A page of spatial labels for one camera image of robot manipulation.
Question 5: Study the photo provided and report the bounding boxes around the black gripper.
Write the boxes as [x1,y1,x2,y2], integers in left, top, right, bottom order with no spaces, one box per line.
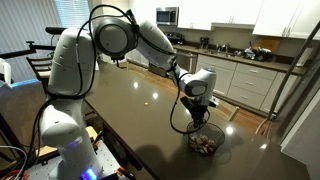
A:
[189,99,212,130]

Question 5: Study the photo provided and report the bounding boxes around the black wire mesh basket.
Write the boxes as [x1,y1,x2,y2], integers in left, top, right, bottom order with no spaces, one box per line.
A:
[186,121,227,156]

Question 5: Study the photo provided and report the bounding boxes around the pile of wrapped candies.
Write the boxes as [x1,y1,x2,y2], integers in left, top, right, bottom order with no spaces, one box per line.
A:
[188,133,216,155]

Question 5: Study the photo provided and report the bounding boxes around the light wooden chair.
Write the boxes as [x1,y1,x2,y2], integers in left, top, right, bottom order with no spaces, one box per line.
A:
[213,99,241,123]

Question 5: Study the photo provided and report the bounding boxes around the stainless steel dishwasher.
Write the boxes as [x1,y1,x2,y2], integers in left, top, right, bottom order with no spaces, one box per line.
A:
[175,49,199,75]

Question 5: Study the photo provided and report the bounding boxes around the white drawer base cabinets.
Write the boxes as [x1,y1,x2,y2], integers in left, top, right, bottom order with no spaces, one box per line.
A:
[196,54,302,115]

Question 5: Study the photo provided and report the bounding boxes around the chrome sink faucet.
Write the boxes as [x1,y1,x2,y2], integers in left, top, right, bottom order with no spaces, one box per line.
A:
[216,42,231,54]

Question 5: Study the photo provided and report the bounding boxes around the black coffee maker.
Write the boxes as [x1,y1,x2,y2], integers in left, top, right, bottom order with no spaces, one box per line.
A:
[199,36,211,50]

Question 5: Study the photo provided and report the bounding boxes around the black stainless stove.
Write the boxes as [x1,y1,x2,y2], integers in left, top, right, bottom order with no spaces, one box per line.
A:
[147,31,185,78]

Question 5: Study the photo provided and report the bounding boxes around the clutter of counter items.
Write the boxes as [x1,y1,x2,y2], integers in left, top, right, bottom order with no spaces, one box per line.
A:
[242,45,273,63]

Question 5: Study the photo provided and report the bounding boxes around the dark metal stand pole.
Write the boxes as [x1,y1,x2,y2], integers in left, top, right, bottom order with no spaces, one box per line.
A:
[254,20,320,136]

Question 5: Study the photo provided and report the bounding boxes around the wooden cutting board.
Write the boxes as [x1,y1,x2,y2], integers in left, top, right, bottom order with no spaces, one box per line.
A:
[254,35,282,54]

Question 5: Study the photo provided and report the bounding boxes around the stainless steel microwave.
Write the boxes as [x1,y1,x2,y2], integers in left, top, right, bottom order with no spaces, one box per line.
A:
[155,6,180,26]

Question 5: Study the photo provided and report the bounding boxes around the white paper towel roll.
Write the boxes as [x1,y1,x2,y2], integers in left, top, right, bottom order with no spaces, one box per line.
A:
[296,47,315,68]

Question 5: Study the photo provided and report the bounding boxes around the white window blinds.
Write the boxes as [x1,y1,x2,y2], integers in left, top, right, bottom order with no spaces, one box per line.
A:
[53,0,92,30]

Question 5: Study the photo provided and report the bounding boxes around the dark wooden chair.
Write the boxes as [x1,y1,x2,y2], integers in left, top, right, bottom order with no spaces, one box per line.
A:
[25,55,55,92]

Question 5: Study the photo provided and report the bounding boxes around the white round device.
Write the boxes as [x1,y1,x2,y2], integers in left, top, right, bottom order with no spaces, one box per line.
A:
[0,58,13,84]

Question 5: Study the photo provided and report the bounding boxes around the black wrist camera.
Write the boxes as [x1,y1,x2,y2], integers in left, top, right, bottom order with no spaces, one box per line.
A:
[180,96,196,113]

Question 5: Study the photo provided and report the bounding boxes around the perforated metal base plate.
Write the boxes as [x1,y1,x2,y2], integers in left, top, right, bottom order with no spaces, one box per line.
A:
[25,142,129,180]

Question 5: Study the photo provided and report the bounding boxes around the white wall cabinets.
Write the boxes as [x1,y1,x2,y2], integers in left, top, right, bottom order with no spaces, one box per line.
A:
[176,0,320,41]

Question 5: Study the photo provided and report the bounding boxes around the white cable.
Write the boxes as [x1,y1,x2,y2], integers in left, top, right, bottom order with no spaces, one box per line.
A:
[0,144,29,180]

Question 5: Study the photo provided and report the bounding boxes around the orange cable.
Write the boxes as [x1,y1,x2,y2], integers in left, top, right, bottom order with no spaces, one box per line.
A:
[6,169,28,179]

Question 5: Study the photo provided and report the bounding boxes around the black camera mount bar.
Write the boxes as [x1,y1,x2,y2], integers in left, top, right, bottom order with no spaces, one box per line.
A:
[0,40,57,60]

